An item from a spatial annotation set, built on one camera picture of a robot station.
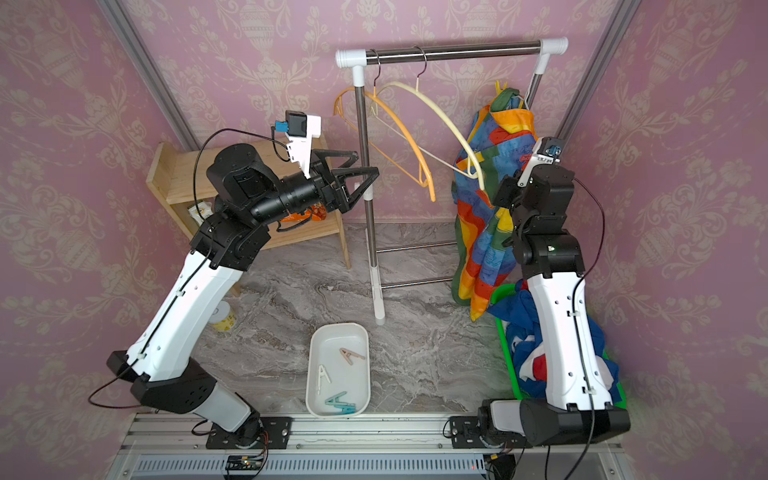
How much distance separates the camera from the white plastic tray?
0.79m

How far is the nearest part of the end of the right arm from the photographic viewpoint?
0.56m

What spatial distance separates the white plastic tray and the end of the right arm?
52 cm
